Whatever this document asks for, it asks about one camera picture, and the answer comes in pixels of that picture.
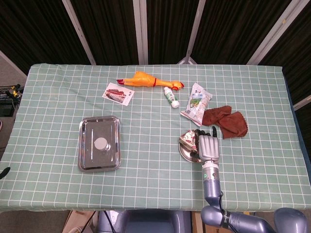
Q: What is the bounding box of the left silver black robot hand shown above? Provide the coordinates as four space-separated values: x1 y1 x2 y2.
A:
0 166 11 180

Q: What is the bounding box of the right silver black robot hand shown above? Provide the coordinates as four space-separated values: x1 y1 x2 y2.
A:
190 125 221 163

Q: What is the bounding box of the gold foil bag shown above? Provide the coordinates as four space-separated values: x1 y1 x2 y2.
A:
179 129 200 149

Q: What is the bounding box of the small white round cap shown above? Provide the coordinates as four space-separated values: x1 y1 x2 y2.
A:
94 137 110 152

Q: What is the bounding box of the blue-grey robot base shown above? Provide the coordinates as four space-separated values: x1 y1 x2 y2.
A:
97 210 192 233

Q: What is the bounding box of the round steel plate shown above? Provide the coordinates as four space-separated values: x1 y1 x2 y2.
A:
178 142 202 163

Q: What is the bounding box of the brown cloth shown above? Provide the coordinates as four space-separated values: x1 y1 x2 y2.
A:
202 105 248 140

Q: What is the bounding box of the white green snack bag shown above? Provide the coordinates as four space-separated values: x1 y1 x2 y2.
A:
180 83 213 127

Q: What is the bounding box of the black electronic box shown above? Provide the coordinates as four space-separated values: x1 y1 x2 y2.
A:
0 103 14 117

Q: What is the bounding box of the small white green bottle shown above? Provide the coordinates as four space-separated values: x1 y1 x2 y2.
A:
163 86 180 109

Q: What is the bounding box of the light wooden board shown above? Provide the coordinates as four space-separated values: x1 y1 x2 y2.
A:
191 211 204 233

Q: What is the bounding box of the green checked tablecloth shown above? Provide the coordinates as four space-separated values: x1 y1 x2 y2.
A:
0 63 311 214

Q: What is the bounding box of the printed cardboard box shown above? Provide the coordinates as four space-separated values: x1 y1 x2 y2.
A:
203 224 221 233

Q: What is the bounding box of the yellow black clamp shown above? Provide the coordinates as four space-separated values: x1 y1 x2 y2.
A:
6 83 24 97

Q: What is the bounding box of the open cardboard box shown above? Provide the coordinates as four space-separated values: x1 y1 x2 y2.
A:
62 210 98 233

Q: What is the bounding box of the grey metal stand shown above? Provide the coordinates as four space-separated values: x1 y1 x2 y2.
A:
178 50 197 65

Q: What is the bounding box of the yellow rubber chicken toy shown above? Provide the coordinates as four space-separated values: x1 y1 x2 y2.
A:
116 70 185 92

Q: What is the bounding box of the rectangular steel tray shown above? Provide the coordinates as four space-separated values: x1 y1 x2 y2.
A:
77 116 121 173

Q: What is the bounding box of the photo postcard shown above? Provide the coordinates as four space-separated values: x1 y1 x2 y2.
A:
102 82 135 106

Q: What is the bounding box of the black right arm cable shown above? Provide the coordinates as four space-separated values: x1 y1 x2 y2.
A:
218 190 229 233

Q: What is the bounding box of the white partition frame post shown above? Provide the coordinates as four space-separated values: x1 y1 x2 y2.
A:
133 0 149 65
62 0 97 65
184 0 207 58
246 0 298 65
293 94 311 110

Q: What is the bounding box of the black floor cable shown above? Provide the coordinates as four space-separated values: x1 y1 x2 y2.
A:
104 210 115 233

